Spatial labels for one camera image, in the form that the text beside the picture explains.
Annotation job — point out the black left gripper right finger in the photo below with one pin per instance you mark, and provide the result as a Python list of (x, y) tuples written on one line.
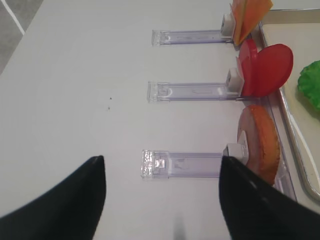
[(254, 210)]

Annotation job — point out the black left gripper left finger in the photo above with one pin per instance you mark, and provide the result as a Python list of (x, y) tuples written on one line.
[(69, 211)]

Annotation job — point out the red tomato slice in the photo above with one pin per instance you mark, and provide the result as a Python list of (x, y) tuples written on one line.
[(248, 59), (273, 69)]

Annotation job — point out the white pusher block tomato holder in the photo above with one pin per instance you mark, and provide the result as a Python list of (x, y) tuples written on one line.
[(234, 81)]

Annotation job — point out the green lettuce on tray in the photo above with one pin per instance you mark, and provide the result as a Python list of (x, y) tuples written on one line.
[(309, 83)]

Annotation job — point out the red tomato slice on holder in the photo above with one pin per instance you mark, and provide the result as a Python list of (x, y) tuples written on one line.
[(248, 59)]

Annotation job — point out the white pusher block cheese holder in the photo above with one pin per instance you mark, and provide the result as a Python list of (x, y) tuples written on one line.
[(228, 25)]

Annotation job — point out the orange cheese slice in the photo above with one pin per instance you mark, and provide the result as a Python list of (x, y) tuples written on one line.
[(247, 14)]

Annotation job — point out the white pusher block bun holder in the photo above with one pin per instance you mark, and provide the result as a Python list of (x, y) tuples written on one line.
[(238, 151)]

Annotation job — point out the bun half on left holder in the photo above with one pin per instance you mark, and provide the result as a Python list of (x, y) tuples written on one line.
[(262, 140)]

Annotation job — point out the white metal tray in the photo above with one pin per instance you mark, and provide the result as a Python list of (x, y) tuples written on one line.
[(299, 29)]

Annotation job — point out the left long clear rail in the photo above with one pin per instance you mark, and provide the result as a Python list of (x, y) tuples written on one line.
[(275, 104)]

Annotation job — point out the clear holder rail near bun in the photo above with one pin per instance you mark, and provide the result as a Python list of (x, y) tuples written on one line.
[(168, 164)]

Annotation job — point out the clear holder rail near tomato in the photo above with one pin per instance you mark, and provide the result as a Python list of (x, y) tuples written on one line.
[(168, 92)]

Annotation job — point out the clear holder rail near cheese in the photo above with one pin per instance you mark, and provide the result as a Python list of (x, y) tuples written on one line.
[(165, 37)]

